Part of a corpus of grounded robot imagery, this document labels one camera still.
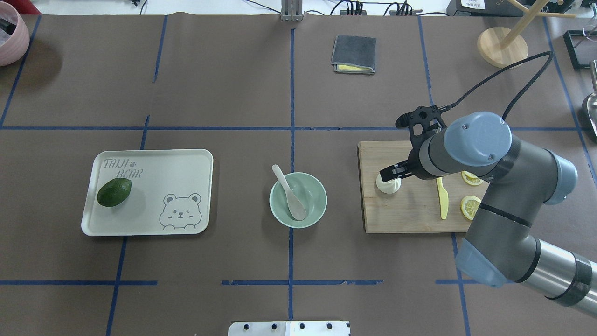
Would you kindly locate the yellow plastic knife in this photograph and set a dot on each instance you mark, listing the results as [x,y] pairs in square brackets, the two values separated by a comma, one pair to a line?
[443,198]

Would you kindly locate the green ceramic bowl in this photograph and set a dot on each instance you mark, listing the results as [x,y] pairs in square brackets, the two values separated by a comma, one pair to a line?
[309,190]

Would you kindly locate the cream bear tray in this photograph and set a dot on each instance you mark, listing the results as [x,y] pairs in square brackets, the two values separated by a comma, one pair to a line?
[171,191]

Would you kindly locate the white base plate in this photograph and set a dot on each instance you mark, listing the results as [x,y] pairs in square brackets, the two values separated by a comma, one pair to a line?
[290,328]

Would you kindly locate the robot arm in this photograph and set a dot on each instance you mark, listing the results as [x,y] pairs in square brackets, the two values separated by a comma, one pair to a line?
[521,179]

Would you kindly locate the red bottle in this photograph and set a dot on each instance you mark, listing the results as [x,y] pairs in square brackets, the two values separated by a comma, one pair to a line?
[25,7]

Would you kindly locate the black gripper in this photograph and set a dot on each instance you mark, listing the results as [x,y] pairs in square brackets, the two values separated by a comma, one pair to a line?
[412,167]

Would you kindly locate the bamboo cutting board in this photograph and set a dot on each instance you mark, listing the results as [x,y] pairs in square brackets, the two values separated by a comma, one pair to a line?
[415,207]

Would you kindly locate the steel scoop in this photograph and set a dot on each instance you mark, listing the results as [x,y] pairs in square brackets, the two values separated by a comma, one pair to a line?
[590,102]

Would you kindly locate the single lemon slice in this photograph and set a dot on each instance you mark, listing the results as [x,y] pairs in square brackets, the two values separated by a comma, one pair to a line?
[469,205]

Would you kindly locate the lemon slice lower stack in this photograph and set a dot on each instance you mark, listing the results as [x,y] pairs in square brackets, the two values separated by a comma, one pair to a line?
[471,179]

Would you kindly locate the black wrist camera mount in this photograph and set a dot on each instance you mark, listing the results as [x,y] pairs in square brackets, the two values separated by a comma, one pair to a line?
[423,122]

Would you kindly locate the aluminium frame post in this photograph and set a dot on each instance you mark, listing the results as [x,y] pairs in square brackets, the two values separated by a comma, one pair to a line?
[292,10]

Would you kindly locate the pink bowl with ice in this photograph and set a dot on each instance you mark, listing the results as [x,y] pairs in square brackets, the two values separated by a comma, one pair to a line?
[13,46]

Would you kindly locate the green avocado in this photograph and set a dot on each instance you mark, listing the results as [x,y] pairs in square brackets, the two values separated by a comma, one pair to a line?
[114,192]

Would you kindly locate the white ceramic spoon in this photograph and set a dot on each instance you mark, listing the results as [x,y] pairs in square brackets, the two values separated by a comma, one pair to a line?
[295,206]

